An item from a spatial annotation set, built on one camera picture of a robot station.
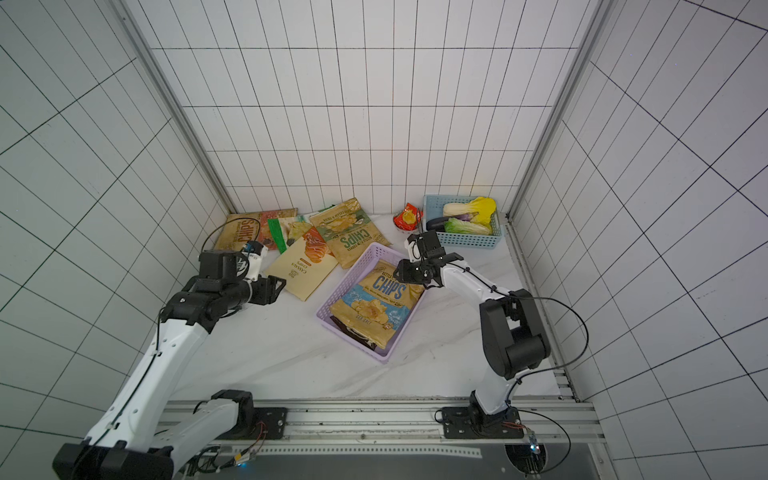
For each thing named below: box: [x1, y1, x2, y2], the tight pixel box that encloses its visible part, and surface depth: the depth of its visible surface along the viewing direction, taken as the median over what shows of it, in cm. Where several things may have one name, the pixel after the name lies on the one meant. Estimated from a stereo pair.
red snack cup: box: [393, 202, 424, 234], surface depth 114 cm
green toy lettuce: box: [444, 218, 492, 235], surface depth 109 cm
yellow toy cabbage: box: [443, 197, 497, 226], surface depth 113 cm
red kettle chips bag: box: [214, 208, 299, 251], surface depth 116 cm
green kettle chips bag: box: [309, 197, 392, 269], surface depth 116 cm
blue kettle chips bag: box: [330, 259, 425, 350], surface depth 92 cm
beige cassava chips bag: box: [264, 226, 339, 302], surface depth 106 cm
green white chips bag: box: [267, 212, 314, 254], surface depth 116 cm
